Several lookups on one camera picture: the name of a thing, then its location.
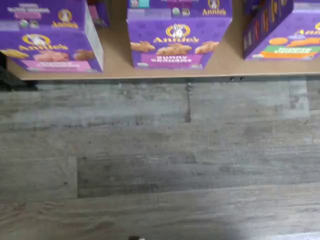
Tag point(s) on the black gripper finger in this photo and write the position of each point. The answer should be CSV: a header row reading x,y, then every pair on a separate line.
x,y
133,238

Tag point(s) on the purple Annie's box pink patch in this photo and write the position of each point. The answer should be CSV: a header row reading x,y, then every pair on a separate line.
x,y
50,42
100,12

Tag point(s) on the wooden shelf board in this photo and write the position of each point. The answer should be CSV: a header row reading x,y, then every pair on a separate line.
x,y
117,50

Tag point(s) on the black metal shelf rack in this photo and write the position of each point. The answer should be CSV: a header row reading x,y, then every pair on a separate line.
x,y
10,80

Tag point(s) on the purple Annie's box green patch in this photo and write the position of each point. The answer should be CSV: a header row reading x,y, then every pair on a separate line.
x,y
287,37

